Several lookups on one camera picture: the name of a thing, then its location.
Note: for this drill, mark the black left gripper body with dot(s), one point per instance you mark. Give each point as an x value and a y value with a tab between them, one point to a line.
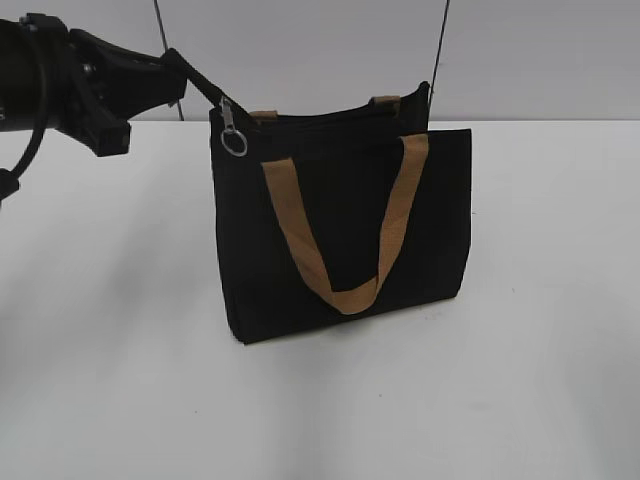
67	61

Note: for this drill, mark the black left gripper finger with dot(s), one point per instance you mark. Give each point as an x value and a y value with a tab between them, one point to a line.
92	124
132	83

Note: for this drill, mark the silver zipper pull with ring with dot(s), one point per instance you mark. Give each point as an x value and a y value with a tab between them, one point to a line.
232	139

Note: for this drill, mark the black tote bag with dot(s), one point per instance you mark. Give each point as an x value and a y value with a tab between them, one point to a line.
346	168

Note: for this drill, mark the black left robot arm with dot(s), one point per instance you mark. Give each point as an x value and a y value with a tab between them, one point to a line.
29	70

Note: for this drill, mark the tan rear bag handle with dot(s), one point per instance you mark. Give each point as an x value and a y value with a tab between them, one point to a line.
387	105

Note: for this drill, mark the tan bag handle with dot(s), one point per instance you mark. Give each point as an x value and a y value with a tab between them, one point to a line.
387	105
287	202

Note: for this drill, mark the tan front bag handle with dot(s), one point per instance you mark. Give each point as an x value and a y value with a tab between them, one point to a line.
287	202

